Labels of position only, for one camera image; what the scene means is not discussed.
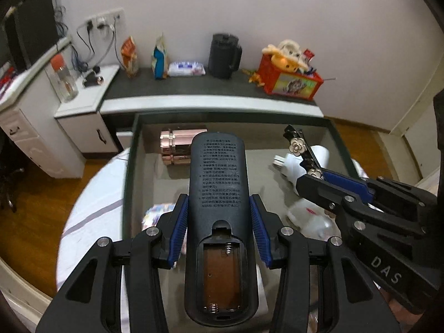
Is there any black flower hair clip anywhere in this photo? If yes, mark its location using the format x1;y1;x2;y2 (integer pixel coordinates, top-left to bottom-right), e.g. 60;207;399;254
282;124;328;181

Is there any white bedside cabinet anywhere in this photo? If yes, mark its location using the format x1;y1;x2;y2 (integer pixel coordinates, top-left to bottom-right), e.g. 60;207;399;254
54;64;120;153

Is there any clear bottle with orange cap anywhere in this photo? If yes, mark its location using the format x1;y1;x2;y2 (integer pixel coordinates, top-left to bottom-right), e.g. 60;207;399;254
49;54;80;103

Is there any black remote control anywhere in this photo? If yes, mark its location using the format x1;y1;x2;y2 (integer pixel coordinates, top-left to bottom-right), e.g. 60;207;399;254
183;130;260;327

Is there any black charger cable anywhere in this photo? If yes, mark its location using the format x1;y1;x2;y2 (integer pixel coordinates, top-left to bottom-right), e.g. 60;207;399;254
75;21;96;73

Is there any wet wipes pack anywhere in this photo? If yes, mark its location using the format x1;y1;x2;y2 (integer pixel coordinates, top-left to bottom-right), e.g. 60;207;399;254
167;60;206;77

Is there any orange printed storage box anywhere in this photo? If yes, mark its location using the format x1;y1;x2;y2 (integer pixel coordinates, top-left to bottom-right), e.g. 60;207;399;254
257;54;325;103

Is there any blue and white snack bag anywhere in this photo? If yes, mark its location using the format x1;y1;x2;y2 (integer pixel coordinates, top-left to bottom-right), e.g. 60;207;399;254
151;34;169;80

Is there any small orange toy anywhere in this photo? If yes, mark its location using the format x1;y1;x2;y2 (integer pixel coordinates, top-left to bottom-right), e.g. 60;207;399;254
243;69;266;87

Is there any orange snack bag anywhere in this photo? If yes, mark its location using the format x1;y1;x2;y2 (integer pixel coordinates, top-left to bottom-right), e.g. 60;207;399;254
120;36;141;79

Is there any white desk with drawers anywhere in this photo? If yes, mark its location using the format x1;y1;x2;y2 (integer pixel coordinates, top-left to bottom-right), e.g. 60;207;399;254
0;35;87;177

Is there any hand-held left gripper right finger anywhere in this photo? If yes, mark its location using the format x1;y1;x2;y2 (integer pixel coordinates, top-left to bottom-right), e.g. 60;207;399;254
249;194;382;333

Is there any black computer monitor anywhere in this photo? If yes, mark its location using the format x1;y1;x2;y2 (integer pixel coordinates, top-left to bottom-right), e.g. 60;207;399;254
0;7;26;73

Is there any white and yellow plush toy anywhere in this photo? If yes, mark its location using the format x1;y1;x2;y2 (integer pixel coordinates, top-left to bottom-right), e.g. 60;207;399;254
262;40;309;73

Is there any black kettle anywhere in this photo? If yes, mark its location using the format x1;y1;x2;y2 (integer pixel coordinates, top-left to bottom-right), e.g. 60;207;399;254
208;33;243;80

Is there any colourful packet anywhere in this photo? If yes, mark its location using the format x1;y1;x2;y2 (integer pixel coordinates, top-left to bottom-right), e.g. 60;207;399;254
142;203;176;231

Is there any grey-top low tv stand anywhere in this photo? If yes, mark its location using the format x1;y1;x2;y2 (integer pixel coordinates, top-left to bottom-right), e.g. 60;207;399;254
100;66;325;118

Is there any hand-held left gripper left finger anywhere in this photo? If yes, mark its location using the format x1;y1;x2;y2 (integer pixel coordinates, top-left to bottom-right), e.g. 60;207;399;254
35;194;190;333

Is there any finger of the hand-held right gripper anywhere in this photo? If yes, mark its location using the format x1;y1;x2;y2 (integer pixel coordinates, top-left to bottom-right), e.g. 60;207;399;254
321;168;438;216
295;174;428;241

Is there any grey charger cable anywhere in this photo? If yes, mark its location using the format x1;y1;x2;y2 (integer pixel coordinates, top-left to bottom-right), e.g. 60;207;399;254
100;24;117;66

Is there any white striped quilted tablecloth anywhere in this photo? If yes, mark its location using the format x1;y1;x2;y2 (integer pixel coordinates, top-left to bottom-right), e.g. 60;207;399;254
55;144;370;333

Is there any white wall socket strip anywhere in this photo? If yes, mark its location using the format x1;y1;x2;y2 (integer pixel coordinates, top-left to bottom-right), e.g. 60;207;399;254
77;7;125;35

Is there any copper metal cylinder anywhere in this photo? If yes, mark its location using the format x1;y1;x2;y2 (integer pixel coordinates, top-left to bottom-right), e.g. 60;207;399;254
159;129;209;166

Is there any large white plug charger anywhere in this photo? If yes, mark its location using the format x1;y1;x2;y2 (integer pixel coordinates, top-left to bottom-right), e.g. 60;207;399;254
271;145;332;195

